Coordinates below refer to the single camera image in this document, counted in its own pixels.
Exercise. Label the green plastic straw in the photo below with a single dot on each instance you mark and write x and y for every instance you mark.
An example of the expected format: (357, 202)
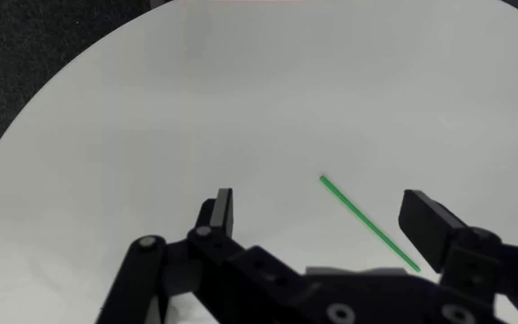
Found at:
(368, 221)

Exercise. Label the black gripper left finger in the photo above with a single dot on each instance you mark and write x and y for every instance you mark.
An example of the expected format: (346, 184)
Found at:
(152, 281)

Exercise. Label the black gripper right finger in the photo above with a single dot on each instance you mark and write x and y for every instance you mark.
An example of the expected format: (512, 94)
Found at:
(433, 230)

